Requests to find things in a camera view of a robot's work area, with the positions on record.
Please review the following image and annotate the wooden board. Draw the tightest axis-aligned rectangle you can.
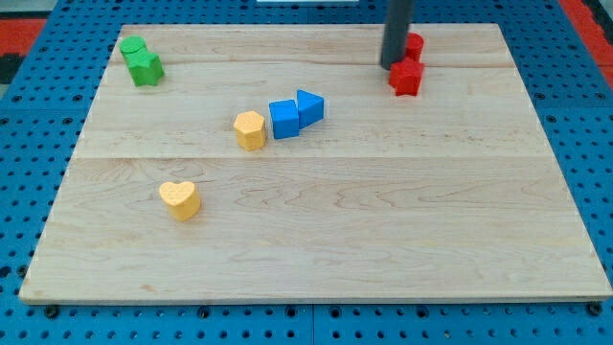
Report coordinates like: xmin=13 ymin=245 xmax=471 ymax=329
xmin=19 ymin=24 xmax=612 ymax=306

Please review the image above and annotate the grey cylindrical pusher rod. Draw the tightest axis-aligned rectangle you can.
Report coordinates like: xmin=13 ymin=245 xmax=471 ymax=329
xmin=379 ymin=0 xmax=416 ymax=70

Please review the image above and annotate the yellow hexagon block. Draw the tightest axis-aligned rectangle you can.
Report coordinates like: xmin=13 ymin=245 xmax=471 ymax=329
xmin=234 ymin=111 xmax=266 ymax=150

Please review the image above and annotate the red star block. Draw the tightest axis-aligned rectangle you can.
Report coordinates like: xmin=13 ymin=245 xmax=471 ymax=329
xmin=388 ymin=57 xmax=424 ymax=96

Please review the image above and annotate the blue triangle block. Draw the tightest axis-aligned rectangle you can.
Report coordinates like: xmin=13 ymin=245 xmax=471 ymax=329
xmin=297 ymin=89 xmax=325 ymax=129

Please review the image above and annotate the red cylinder block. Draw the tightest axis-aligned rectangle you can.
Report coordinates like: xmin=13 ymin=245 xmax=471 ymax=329
xmin=405 ymin=33 xmax=424 ymax=61

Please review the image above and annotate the yellow heart block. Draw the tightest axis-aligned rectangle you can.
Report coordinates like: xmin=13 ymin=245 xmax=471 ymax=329
xmin=158 ymin=181 xmax=201 ymax=221

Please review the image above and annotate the green star block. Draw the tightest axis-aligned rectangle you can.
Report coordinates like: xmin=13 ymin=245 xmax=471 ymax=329
xmin=127 ymin=50 xmax=165 ymax=86

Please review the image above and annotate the blue cube block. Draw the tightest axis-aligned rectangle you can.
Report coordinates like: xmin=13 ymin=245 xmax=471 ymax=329
xmin=269 ymin=100 xmax=300 ymax=140

